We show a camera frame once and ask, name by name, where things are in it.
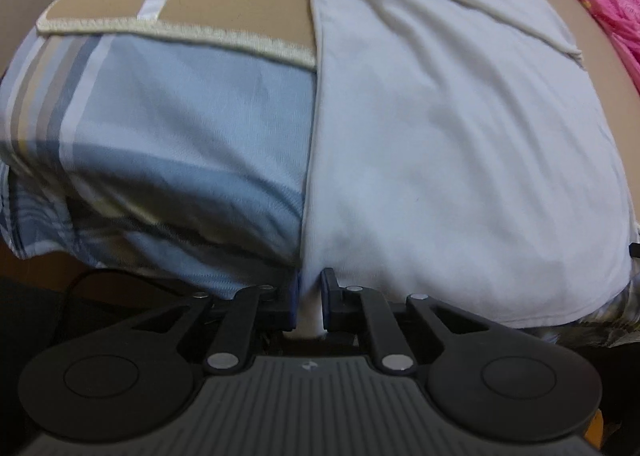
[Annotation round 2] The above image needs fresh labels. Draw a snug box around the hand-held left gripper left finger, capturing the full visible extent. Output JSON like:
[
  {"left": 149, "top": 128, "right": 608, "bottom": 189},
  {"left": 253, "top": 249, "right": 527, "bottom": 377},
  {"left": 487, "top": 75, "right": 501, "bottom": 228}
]
[{"left": 117, "top": 273, "right": 302, "bottom": 377}]

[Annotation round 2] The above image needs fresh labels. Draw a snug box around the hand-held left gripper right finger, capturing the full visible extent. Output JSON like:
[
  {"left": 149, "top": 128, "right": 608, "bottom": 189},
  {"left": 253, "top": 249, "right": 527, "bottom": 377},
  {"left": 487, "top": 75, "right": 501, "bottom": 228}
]
[{"left": 320, "top": 267, "right": 501, "bottom": 376}]

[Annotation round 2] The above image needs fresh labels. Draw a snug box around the white hooded shirt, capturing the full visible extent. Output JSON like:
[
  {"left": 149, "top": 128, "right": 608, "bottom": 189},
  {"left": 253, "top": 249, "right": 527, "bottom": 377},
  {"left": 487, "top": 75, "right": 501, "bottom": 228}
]
[{"left": 251, "top": 0, "right": 640, "bottom": 337}]

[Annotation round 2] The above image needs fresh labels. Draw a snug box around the blue striped bed sheet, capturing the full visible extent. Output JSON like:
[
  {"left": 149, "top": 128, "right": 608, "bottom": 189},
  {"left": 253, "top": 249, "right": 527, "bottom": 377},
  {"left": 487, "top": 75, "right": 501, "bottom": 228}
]
[{"left": 0, "top": 27, "right": 640, "bottom": 350}]

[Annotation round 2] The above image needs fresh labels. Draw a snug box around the pink floral quilt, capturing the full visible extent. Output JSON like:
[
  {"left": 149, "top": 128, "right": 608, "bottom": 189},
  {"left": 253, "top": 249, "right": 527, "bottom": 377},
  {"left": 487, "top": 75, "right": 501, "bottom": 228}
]
[{"left": 534, "top": 0, "right": 640, "bottom": 97}]

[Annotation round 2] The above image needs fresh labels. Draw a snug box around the black cable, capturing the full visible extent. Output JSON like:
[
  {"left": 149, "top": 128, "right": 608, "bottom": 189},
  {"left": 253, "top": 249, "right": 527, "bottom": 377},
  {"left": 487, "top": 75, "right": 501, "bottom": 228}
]
[{"left": 64, "top": 268, "right": 168, "bottom": 297}]

